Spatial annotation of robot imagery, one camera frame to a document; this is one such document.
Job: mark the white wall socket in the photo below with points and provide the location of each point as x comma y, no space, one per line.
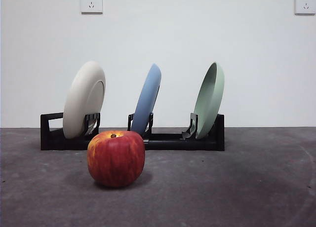
305,3
91,2

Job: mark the black plate rack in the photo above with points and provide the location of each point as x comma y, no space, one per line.
172,144

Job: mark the cream plate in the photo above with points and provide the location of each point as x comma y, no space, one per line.
79,101

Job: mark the red apple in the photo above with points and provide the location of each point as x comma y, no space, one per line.
116,160

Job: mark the blue plate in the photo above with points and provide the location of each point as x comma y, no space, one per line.
145,98

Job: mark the pale green plate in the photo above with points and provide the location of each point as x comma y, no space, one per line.
209,103

